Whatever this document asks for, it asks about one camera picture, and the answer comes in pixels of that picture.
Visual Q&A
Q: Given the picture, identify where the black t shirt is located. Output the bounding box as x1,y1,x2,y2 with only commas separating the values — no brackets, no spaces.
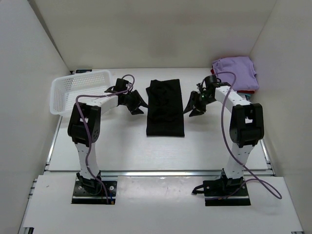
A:
146,79,185,137

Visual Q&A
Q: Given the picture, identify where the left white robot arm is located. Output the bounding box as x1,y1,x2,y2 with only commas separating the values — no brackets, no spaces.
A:
67,74,148,194

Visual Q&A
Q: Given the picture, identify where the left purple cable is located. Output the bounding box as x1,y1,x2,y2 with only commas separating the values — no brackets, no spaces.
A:
75,74,136,204

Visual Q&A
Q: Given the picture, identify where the red folded t shirt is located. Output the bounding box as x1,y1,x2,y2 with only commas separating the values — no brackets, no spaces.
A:
211,69,255,94

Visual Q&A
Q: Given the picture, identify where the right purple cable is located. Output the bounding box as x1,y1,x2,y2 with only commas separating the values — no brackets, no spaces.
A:
214,71,283,200

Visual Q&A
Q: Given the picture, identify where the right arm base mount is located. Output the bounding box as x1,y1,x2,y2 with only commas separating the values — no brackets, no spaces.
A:
192,172,251,206

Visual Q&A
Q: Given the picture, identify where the aluminium rail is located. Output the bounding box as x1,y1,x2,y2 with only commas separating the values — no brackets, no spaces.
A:
44,169,274,177

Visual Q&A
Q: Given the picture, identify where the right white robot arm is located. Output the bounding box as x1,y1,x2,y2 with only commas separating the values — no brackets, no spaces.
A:
184,75,264,195

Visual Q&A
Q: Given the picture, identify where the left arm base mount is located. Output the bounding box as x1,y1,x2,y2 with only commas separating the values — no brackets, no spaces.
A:
71,178,117,205

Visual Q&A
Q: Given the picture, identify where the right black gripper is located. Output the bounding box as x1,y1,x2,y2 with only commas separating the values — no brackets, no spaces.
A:
183,92,216,117

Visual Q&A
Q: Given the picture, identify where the purple cable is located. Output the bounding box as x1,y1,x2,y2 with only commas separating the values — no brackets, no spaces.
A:
214,71,283,200
75,74,136,204

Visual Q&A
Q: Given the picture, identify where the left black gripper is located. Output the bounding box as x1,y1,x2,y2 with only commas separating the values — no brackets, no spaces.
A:
122,90,149,116

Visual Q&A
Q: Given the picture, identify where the white plastic basket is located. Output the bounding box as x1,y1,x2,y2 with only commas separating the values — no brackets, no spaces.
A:
49,70,113,117

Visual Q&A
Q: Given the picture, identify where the purple folded t shirt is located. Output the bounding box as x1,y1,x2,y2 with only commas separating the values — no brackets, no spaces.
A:
212,56,259,91

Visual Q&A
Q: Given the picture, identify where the small dark label plate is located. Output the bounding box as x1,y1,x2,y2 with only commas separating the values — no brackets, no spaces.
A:
75,69,92,74

